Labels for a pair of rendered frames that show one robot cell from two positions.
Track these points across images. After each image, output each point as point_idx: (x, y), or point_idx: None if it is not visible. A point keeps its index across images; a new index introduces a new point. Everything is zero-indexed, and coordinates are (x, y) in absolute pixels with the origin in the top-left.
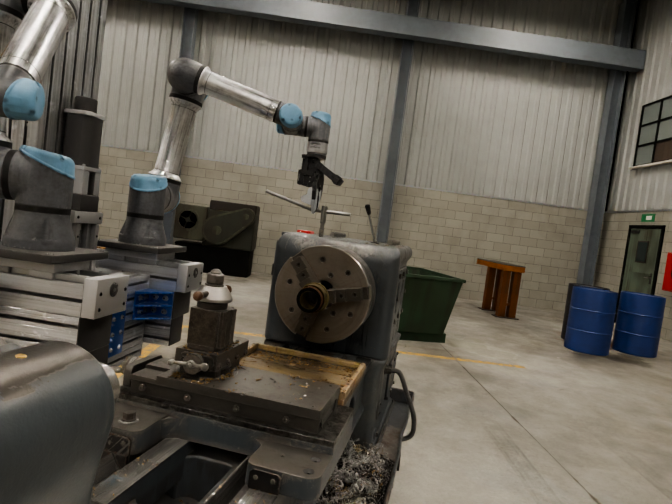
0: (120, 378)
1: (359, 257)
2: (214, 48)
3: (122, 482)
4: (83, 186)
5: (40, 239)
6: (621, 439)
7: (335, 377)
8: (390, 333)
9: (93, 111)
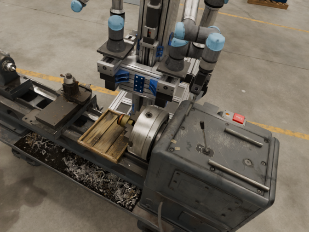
0: (301, 139)
1: (150, 131)
2: None
3: (45, 94)
4: (144, 33)
5: (106, 44)
6: None
7: (104, 146)
8: (148, 180)
9: (151, 4)
